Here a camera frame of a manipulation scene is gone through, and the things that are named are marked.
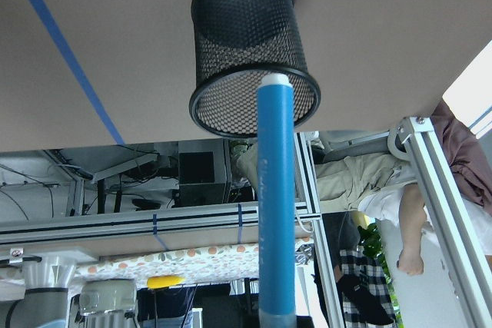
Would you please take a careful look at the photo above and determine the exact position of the blue highlighter pen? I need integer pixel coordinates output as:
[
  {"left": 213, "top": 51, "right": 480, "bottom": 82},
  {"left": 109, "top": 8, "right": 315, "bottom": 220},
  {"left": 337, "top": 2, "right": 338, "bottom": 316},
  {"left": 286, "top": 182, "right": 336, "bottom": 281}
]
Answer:
[{"left": 257, "top": 73, "right": 297, "bottom": 327}]

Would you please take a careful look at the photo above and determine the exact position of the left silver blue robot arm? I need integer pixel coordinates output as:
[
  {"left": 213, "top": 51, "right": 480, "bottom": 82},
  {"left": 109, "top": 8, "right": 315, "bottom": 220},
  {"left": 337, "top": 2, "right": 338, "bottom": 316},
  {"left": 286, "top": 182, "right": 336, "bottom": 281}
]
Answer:
[{"left": 1, "top": 256, "right": 77, "bottom": 327}]

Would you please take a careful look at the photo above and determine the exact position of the far black mesh pen cup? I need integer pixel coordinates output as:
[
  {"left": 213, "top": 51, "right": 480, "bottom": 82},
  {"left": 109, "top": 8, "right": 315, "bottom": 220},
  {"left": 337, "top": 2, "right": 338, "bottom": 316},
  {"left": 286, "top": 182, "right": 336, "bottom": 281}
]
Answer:
[{"left": 189, "top": 0, "right": 321, "bottom": 138}]

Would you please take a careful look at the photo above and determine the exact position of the brown paper table cover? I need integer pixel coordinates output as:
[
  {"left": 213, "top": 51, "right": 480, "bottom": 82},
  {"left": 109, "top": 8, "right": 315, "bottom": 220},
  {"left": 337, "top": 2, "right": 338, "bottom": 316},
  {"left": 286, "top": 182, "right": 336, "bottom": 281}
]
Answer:
[{"left": 0, "top": 0, "right": 492, "bottom": 152}]

